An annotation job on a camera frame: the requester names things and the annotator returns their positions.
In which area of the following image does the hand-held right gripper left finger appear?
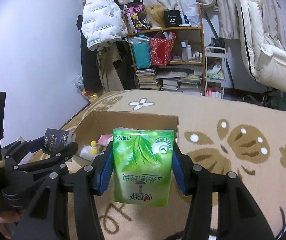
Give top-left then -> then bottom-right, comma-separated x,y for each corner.
13,146 -> 115,240

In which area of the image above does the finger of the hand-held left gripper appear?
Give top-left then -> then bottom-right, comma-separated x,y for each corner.
2,139 -> 46,165
13,142 -> 79,180

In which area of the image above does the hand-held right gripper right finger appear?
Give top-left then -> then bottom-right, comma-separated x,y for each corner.
172,142 -> 276,240

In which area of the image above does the black tissue pack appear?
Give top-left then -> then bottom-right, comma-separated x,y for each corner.
42,128 -> 76,155

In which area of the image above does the white fluffy plush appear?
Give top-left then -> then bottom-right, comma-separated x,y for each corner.
79,144 -> 100,162

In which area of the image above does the striped pink tissue pack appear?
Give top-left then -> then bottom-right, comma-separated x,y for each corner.
98,134 -> 115,147

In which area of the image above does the green tissue pack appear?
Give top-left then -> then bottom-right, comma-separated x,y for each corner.
112,127 -> 175,207

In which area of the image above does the printed cardboard box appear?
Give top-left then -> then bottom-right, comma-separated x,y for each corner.
59,109 -> 181,180

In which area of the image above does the person's left hand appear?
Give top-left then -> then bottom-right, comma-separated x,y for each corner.
0,211 -> 21,239

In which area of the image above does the plastic bag with yellow toy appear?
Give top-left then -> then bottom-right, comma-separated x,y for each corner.
72,74 -> 101,103

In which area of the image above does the beige coat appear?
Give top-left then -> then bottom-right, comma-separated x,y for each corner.
95,42 -> 126,93

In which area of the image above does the stack of books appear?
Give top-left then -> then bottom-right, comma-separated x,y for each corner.
135,65 -> 204,93

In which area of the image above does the black coat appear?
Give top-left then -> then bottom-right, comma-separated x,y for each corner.
77,15 -> 104,93

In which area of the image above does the white trolley cart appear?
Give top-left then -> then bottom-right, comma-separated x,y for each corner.
204,45 -> 227,99

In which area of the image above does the row of cosmetic bottles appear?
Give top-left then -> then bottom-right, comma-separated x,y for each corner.
180,41 -> 204,62

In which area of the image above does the teal bag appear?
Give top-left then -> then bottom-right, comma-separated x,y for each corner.
128,35 -> 152,69

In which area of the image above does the red gift bag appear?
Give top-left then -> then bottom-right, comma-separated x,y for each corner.
149,31 -> 176,67

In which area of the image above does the green plastic bag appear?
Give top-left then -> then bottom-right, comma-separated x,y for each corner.
268,90 -> 286,112

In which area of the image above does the wooden shelf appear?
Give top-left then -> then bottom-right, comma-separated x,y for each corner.
124,4 -> 206,97

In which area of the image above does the white puffer jacket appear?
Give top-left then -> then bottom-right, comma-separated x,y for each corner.
81,0 -> 129,51

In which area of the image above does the patterned purple bag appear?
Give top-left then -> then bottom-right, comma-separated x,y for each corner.
123,0 -> 151,33

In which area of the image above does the black gift box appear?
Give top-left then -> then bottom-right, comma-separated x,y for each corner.
163,9 -> 183,27

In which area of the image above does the blonde wig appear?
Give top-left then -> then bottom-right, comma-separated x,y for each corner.
143,4 -> 167,29

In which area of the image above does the cream puffer coat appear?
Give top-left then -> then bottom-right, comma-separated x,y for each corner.
233,0 -> 286,98

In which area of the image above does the white plastic bag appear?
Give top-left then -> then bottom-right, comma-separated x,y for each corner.
179,0 -> 200,27

